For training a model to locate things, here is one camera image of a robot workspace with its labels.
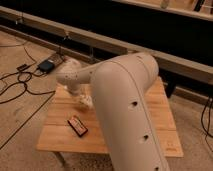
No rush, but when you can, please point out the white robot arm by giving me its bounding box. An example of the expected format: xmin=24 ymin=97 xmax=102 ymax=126
xmin=57 ymin=52 xmax=170 ymax=171

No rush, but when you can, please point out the black red rectangular box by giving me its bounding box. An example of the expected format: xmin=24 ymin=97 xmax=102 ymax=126
xmin=67 ymin=116 xmax=88 ymax=137

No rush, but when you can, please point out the wooden table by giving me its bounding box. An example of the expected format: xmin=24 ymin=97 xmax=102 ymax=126
xmin=37 ymin=77 xmax=183 ymax=157

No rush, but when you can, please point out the black power adapter box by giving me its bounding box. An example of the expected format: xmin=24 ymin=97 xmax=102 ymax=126
xmin=38 ymin=60 xmax=55 ymax=73

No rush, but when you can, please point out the small black floor device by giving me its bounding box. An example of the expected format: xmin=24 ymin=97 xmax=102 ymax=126
xmin=16 ymin=64 xmax=29 ymax=72

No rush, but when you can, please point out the black floor cable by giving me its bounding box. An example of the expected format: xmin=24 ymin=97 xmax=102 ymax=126
xmin=0 ymin=43 xmax=56 ymax=105

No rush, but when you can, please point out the black cable at right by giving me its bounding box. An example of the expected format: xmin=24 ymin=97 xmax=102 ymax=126
xmin=200 ymin=97 xmax=213 ymax=139

